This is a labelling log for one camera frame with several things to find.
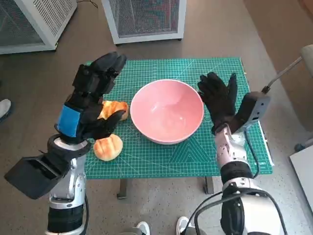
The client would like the bare left robot hand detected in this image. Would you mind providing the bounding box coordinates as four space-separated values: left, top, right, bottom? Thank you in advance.
54 51 128 144

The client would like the gloved right robot hand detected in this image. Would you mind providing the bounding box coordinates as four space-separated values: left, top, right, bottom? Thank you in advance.
197 71 239 135

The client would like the oblong braided toy bread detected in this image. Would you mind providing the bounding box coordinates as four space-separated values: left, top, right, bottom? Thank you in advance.
97 100 129 122

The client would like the pink bowl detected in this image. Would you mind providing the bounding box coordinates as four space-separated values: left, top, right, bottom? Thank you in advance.
130 79 204 145

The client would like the round toy bread bun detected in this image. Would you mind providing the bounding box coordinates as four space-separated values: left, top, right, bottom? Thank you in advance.
93 134 123 162

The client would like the white mesh cabinet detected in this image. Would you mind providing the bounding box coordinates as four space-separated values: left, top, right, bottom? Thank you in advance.
101 0 187 45
0 0 78 55

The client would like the metal table leg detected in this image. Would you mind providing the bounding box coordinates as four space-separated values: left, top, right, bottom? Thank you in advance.
116 178 129 200
203 176 215 195

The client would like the person's shoe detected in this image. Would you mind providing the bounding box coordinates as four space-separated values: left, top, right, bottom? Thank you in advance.
0 98 12 120

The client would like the green cutting mat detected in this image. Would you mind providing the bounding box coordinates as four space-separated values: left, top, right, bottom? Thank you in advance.
83 57 274 180

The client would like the beige office chair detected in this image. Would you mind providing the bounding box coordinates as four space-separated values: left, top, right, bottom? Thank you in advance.
261 44 313 152

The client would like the white panel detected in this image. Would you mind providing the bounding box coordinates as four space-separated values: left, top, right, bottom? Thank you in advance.
289 145 313 209

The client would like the white shoe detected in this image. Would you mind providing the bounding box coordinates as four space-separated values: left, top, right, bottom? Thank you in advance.
176 215 189 235
135 221 151 235

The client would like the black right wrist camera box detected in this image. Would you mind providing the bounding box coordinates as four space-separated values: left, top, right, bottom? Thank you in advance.
231 91 272 135

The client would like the black right camera cable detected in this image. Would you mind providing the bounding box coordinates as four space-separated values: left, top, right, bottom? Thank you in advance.
244 131 260 178

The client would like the black floor cable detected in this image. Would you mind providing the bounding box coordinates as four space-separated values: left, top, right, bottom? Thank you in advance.
77 0 100 9

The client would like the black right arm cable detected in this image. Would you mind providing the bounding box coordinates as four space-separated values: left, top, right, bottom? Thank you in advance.
182 192 224 235
192 194 246 235

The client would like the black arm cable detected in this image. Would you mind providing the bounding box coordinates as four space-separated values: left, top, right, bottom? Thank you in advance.
182 192 224 235
83 193 90 235
192 194 246 235

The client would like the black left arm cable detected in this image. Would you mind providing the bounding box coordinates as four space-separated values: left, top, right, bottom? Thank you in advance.
83 193 90 235

